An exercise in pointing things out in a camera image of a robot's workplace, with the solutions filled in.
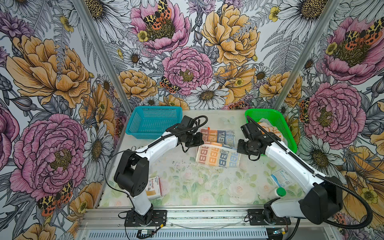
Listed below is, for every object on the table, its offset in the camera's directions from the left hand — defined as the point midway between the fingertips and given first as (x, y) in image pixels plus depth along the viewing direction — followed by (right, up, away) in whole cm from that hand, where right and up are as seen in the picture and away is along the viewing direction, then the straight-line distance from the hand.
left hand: (202, 146), depth 86 cm
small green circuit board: (-26, -38, -15) cm, 48 cm away
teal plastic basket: (-40, +14, +30) cm, 51 cm away
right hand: (+21, -3, -4) cm, 22 cm away
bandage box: (-26, -22, -6) cm, 34 cm away
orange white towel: (+48, +11, +23) cm, 54 cm away
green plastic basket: (+55, +16, +23) cm, 62 cm away
